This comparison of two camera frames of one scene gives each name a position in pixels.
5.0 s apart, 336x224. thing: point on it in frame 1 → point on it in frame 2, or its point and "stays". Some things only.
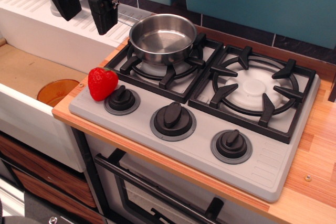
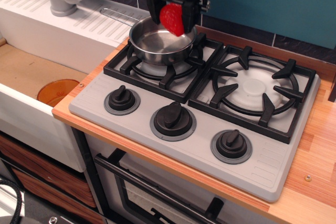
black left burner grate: [180, 81] stays
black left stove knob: [122, 102] stays
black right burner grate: [261, 94] stays
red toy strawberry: [102, 82] → [171, 16]
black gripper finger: [67, 0] → [155, 2]
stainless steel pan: [163, 39] stays
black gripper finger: [105, 12] → [191, 13]
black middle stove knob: [172, 122] stays
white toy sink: [43, 58] stays
